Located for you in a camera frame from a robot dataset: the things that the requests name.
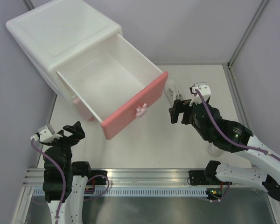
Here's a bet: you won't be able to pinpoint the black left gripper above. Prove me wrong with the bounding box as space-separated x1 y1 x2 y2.
40 121 84 172

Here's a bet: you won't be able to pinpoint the dark pink drawer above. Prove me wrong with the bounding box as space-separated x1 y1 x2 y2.
57 34 168 140

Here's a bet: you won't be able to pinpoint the white sneaker sideways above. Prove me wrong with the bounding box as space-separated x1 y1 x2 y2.
164 80 184 106

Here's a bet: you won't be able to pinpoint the aluminium corner frame post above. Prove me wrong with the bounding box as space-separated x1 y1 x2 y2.
226 0 271 70

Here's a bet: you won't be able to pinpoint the white plastic cabinet body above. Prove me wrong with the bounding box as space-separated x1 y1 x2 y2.
6 0 123 105

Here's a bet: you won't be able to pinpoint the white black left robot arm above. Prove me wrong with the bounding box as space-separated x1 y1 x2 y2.
39 121 92 224

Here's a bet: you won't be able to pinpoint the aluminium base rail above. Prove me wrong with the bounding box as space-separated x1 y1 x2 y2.
23 168 271 186

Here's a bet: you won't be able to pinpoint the pink bunny drawer knob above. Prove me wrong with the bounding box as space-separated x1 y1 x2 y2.
135 104 147 118

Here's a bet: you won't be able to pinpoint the white sneaker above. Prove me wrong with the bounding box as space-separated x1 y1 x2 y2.
207 144 224 158

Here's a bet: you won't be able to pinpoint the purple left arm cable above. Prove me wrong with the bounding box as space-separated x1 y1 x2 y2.
29 137 110 221

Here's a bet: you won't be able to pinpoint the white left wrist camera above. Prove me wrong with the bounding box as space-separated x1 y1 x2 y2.
30 124 63 143

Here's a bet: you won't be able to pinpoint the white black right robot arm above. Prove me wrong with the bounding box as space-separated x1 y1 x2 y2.
168 99 280 202

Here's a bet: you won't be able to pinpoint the white slotted cable duct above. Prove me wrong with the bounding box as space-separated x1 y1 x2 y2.
83 188 207 198

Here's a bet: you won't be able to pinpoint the light pink drawer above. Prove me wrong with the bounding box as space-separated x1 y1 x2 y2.
73 95 95 122

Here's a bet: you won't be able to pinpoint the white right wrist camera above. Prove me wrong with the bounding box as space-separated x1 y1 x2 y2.
189 83 211 105

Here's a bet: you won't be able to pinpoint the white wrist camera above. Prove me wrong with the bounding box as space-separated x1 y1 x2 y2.
189 83 211 105
30 124 63 143

